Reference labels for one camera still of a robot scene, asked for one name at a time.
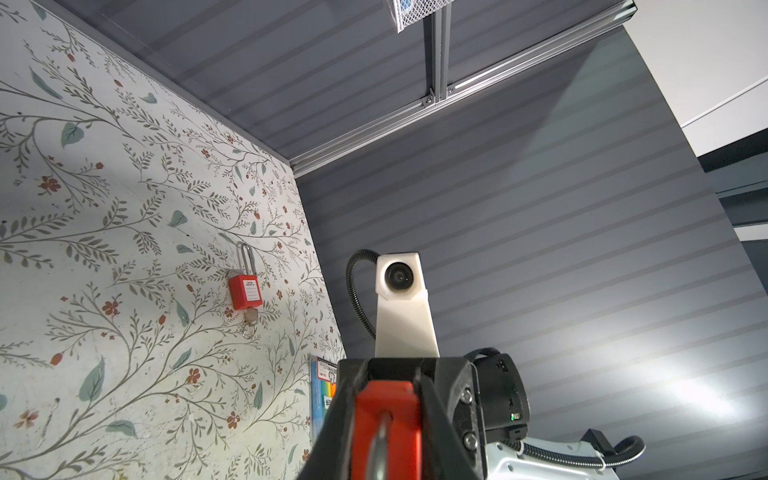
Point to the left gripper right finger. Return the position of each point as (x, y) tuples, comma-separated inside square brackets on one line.
[(443, 454)]

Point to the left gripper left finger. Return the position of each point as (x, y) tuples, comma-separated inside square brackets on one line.
[(330, 457)]

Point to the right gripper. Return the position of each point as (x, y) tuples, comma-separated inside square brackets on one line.
[(457, 385)]

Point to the red padlock with keys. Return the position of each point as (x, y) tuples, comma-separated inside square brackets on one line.
[(387, 435)]

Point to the colourful marker pack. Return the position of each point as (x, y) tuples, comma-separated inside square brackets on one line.
[(323, 381)]

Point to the red padlock far right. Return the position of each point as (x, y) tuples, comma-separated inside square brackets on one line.
[(244, 286)]

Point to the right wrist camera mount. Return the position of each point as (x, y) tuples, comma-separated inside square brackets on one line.
[(404, 324)]

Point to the white wire basket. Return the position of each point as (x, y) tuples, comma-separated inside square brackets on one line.
[(404, 13)]

